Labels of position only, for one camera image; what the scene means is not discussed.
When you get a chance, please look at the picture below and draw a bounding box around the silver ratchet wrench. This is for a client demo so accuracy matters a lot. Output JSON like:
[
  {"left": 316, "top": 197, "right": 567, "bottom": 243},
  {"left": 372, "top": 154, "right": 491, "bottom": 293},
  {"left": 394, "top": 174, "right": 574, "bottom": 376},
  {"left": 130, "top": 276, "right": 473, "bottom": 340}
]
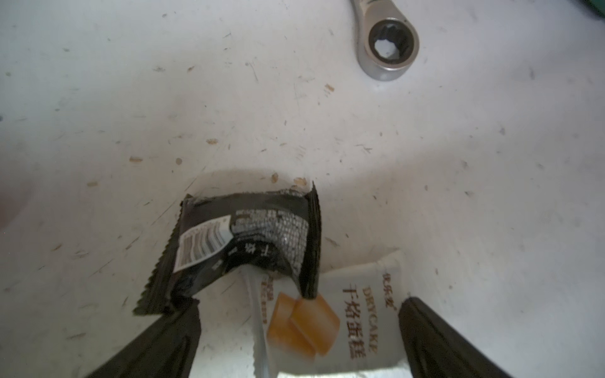
[{"left": 351, "top": 0, "right": 420, "bottom": 81}]

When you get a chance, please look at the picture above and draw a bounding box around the black cookie packet orange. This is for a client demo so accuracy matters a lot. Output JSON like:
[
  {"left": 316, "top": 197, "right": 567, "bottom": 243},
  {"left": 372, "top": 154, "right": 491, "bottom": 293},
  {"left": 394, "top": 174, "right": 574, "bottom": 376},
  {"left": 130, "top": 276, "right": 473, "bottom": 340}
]
[{"left": 133, "top": 187, "right": 321, "bottom": 316}]

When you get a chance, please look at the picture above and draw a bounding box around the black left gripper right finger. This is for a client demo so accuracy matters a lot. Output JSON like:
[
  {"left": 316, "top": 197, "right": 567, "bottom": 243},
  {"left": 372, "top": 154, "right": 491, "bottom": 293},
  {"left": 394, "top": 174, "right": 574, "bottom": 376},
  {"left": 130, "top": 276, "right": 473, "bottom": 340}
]
[{"left": 399, "top": 297, "right": 510, "bottom": 378}]

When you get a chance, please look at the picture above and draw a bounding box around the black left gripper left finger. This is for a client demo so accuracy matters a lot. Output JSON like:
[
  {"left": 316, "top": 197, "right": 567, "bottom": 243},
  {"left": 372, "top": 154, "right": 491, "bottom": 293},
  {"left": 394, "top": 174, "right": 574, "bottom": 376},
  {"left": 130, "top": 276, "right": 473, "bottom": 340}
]
[{"left": 88, "top": 299, "right": 201, "bottom": 378}]

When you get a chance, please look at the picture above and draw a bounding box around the green plastic tool case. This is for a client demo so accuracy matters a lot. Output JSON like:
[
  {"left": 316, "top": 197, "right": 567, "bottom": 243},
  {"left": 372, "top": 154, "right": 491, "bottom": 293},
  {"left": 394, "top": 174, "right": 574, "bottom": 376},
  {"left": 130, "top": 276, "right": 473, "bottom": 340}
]
[{"left": 582, "top": 0, "right": 605, "bottom": 18}]

